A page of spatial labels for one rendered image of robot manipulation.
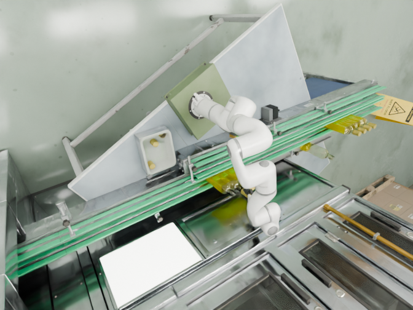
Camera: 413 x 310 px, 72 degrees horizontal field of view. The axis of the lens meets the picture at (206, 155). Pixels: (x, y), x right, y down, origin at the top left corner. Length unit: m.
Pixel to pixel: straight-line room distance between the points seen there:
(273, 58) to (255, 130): 0.94
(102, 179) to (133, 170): 0.17
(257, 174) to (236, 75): 0.88
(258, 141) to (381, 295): 0.79
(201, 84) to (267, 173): 0.68
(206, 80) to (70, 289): 1.20
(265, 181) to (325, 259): 0.56
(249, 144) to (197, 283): 0.65
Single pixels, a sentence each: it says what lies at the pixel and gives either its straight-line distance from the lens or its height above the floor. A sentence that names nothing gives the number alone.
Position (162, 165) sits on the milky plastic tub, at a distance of 1.63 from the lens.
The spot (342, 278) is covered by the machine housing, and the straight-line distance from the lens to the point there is 1.44.
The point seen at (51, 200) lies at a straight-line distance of 2.21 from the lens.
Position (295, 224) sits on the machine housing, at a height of 1.39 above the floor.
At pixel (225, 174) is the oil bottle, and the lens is 1.64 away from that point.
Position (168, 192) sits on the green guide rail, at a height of 0.95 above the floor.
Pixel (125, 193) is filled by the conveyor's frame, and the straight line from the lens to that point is 1.61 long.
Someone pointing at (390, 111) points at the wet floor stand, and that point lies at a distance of 4.62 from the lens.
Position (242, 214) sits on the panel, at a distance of 1.61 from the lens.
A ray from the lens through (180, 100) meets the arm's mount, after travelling 1.52.
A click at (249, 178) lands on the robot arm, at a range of 1.05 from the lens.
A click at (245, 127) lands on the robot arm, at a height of 1.34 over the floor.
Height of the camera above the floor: 2.16
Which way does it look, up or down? 50 degrees down
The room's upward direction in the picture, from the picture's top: 125 degrees clockwise
